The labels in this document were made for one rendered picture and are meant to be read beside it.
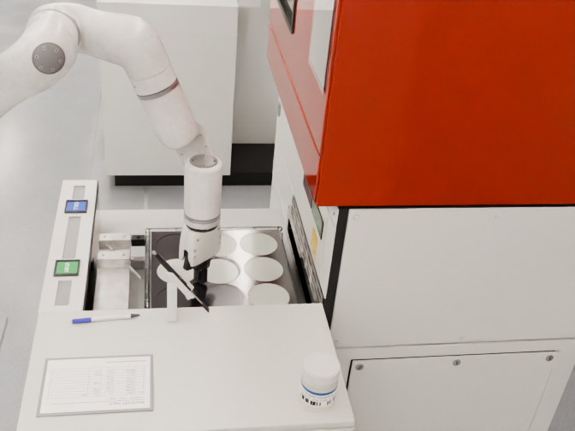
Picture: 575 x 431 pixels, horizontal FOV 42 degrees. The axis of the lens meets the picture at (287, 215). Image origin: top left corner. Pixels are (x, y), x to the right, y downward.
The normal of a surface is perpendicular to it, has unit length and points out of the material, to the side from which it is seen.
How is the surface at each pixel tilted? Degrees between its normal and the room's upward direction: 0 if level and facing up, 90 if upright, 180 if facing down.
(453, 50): 90
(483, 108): 90
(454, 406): 90
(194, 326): 0
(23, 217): 0
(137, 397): 0
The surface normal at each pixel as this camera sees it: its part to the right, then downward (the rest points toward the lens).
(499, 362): 0.15, 0.55
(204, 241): 0.71, 0.44
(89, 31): -0.70, 0.26
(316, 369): 0.08, -0.83
